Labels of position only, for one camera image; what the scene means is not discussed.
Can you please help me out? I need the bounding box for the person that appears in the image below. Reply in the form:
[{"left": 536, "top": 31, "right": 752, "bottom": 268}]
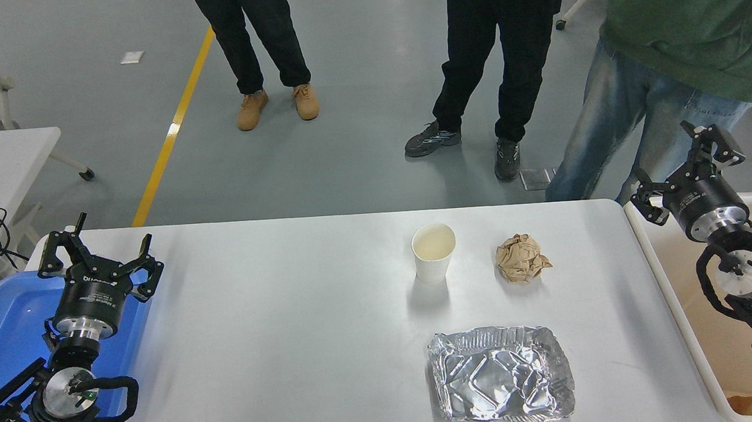
[
  {"left": 393, "top": 0, "right": 588, "bottom": 190},
  {"left": 188, "top": 0, "right": 322, "bottom": 135},
  {"left": 531, "top": 0, "right": 752, "bottom": 210}
]

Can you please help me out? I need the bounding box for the silver floor plate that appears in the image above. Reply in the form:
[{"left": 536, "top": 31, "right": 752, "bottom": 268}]
[{"left": 519, "top": 166, "right": 557, "bottom": 192}]

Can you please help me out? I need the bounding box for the blue plastic tray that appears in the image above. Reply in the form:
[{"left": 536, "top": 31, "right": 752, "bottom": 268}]
[{"left": 0, "top": 262, "right": 163, "bottom": 422}]

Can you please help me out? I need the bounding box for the silver foil tray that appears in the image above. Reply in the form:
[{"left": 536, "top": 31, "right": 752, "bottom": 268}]
[{"left": 425, "top": 320, "right": 578, "bottom": 422}]

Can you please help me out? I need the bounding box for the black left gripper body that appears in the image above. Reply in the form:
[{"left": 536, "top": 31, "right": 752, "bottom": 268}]
[{"left": 48, "top": 262, "right": 137, "bottom": 334}]

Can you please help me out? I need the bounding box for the crumpled tan paper ball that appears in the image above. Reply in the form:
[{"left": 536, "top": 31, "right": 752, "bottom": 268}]
[{"left": 493, "top": 230, "right": 555, "bottom": 287}]

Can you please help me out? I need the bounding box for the white paper cup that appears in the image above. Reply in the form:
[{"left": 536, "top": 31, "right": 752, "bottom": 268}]
[{"left": 410, "top": 222, "right": 459, "bottom": 285}]

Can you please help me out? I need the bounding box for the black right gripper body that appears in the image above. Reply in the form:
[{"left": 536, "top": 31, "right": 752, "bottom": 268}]
[{"left": 664, "top": 168, "right": 752, "bottom": 241}]

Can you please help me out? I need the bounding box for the large pale plastic bin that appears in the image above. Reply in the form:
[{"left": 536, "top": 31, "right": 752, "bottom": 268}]
[{"left": 622, "top": 192, "right": 752, "bottom": 422}]

